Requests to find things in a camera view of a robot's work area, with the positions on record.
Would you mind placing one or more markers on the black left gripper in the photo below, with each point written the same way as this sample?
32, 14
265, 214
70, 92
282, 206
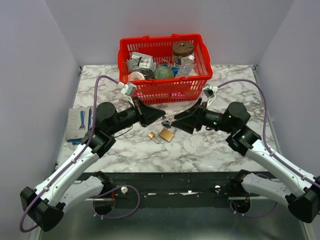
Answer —
147, 114

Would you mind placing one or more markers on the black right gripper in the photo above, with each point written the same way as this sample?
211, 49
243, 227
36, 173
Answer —
188, 123

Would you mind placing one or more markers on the keys with panda keychain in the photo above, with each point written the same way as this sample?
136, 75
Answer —
166, 124

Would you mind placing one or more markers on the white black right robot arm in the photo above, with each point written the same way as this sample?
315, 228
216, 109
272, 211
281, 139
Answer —
295, 189

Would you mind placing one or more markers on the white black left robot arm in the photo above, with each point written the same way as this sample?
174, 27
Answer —
45, 203

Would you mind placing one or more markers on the small brass padlock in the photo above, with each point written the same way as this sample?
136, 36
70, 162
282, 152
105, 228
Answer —
154, 137

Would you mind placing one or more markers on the large brass padlock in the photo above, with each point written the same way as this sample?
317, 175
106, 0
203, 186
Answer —
167, 133

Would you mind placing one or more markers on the red plastic shopping basket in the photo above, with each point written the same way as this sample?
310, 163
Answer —
160, 48

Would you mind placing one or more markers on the black tape roll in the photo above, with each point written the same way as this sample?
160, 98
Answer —
141, 74

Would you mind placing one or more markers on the green glitter ball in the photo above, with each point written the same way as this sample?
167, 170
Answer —
163, 72

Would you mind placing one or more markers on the clear plastic bottle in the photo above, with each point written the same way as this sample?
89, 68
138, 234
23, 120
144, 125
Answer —
186, 67

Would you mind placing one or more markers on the grey foil pouch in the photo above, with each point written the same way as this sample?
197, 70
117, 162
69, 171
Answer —
138, 61

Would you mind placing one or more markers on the jar with brown lid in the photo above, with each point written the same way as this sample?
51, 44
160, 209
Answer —
181, 50

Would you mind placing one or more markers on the blue razor package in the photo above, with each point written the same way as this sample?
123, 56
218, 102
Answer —
78, 123

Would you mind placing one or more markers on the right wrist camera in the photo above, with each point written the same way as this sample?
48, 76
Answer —
210, 93

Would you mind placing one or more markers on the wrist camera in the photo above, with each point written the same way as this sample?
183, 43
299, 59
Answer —
127, 90
210, 93

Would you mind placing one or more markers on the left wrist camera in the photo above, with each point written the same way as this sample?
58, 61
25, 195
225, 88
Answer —
127, 90

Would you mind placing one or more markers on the black metal base rail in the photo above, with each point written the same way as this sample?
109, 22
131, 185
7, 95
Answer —
162, 190

